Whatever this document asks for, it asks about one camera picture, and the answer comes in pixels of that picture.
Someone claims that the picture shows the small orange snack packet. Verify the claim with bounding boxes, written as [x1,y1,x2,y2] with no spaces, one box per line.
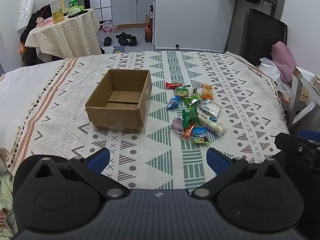
[181,123,196,140]

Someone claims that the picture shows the pile of light clothes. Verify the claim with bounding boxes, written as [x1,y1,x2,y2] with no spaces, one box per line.
[0,147,19,240]

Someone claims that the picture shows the yellow oil bottle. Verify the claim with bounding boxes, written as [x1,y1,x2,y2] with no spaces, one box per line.
[50,0,65,24]

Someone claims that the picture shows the pink cloth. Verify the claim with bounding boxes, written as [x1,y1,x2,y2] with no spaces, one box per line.
[271,41,298,84]

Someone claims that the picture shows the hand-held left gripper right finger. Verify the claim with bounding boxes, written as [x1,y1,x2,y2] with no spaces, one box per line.
[191,147,283,200]

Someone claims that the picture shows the bubble wrap sheet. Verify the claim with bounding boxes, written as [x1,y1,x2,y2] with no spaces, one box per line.
[16,0,35,31]

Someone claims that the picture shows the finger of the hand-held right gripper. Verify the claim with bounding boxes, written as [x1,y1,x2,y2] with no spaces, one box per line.
[298,129,320,145]
[274,132,320,173]

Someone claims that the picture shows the purple snack packet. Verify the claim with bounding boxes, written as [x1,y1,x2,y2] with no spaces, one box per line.
[170,117,184,132]

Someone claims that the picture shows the wicker basket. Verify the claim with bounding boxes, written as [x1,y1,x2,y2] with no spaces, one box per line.
[299,85,310,103]

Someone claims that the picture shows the crumpled green snack packet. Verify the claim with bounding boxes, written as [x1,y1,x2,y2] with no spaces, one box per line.
[185,94,203,109]

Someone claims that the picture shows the white plastic bag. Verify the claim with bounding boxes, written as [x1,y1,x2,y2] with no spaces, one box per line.
[257,57,292,93]

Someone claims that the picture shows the long white snack packet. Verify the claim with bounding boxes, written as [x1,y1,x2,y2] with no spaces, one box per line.
[197,113,227,136]

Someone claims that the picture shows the orange biscuit packet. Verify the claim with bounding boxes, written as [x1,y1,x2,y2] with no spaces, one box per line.
[200,83,214,100]

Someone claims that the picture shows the table with dotted tablecloth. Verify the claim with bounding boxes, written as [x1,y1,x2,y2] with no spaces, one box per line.
[24,8,103,61]

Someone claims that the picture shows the green yellow cracker packet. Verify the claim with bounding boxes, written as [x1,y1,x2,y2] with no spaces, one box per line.
[175,86,191,98]

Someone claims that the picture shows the pink cartoon box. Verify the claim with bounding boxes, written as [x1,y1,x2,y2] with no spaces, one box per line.
[36,17,54,27]

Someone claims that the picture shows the blue fruit print snack packet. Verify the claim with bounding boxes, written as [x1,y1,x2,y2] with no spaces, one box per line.
[192,127,212,145]

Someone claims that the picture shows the large green snack packet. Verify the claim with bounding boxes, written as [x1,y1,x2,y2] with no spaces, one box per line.
[181,107,200,131]

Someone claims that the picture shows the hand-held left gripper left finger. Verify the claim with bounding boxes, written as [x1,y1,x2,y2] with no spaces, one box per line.
[32,147,131,201]

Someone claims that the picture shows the clear white packet blue label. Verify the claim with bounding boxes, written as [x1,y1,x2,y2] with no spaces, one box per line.
[197,99,223,119]

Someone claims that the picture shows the green tissue pack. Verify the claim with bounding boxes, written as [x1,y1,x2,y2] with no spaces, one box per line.
[68,5,85,16]

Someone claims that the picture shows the white kitchen cabinet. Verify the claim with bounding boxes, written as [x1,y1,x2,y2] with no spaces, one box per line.
[110,0,157,26]

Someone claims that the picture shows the cardboard box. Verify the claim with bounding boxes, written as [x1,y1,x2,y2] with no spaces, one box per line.
[85,69,153,133]

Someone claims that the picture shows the plain blue snack packet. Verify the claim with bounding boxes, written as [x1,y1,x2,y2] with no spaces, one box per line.
[166,96,181,111]

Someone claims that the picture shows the dark clothes on chair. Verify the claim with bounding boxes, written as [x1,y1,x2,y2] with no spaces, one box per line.
[19,4,52,67]

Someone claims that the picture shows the white bed sheet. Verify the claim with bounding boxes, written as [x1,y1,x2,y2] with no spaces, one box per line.
[0,59,66,140]

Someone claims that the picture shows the black folded panel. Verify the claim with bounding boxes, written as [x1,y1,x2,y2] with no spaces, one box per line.
[239,8,288,64]

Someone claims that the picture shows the pack of water bottles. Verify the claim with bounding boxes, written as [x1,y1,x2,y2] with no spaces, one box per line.
[102,20,118,33]

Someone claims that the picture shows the white chair frame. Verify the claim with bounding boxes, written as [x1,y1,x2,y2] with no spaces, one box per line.
[286,66,320,128]

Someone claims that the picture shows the patterned bed blanket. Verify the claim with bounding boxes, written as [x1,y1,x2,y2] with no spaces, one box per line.
[6,51,291,191]

